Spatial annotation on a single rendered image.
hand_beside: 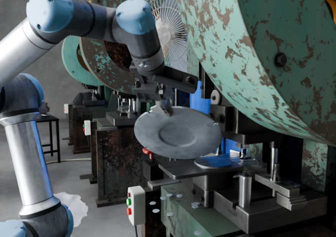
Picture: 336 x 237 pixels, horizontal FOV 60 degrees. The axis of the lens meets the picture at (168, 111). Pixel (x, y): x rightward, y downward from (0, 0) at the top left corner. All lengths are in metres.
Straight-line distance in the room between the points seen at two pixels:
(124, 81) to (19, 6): 5.59
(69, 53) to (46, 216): 3.09
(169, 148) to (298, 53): 0.63
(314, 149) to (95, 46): 1.60
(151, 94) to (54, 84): 6.70
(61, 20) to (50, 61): 6.84
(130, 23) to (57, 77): 6.84
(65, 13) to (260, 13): 0.34
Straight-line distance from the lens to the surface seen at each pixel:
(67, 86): 7.44
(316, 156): 1.08
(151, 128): 0.94
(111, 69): 2.19
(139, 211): 1.19
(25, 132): 0.93
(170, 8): 1.75
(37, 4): 0.61
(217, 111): 0.98
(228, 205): 0.93
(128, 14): 0.62
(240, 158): 1.09
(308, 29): 0.53
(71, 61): 3.87
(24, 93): 0.93
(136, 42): 0.65
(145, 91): 0.76
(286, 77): 0.50
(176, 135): 0.97
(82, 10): 0.63
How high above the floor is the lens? 1.08
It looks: 7 degrees down
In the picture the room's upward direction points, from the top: straight up
